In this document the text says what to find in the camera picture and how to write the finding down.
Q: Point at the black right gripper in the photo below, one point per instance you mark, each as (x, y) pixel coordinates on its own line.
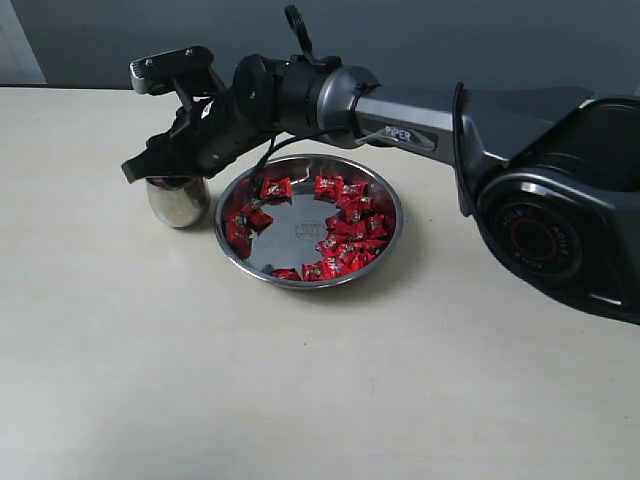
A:
(201, 143)

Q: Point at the red candy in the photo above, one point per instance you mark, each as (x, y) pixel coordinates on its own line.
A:
(371, 247)
(328, 188)
(332, 267)
(276, 190)
(238, 236)
(351, 193)

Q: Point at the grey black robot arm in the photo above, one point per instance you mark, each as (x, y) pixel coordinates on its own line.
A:
(550, 176)

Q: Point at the stainless steel cup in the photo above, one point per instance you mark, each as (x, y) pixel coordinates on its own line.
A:
(178, 202)

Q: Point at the round stainless steel plate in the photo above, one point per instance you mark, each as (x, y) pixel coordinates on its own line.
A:
(288, 240)

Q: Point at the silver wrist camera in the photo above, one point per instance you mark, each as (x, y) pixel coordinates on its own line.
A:
(155, 75)

